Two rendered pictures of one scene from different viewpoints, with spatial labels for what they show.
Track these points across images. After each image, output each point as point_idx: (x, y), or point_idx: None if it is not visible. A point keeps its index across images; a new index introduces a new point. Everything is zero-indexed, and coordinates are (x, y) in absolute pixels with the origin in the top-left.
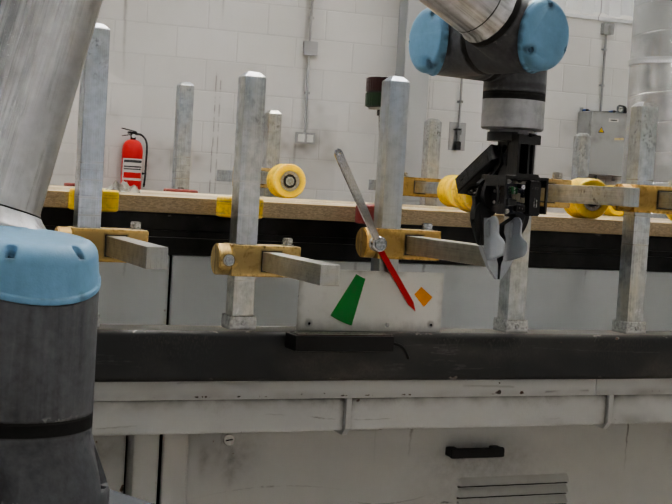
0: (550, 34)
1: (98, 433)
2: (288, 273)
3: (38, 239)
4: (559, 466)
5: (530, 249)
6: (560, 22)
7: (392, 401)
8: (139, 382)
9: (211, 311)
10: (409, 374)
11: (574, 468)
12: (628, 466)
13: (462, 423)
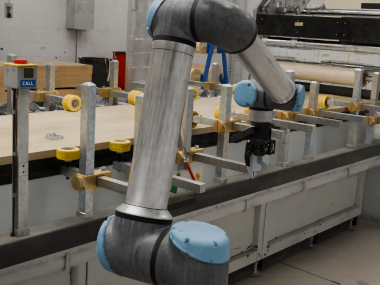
0: (302, 98)
1: (90, 260)
2: (172, 184)
3: (209, 232)
4: (212, 222)
5: (207, 139)
6: (304, 93)
7: (184, 219)
8: None
9: (104, 190)
10: (194, 208)
11: (217, 222)
12: (232, 216)
13: (204, 221)
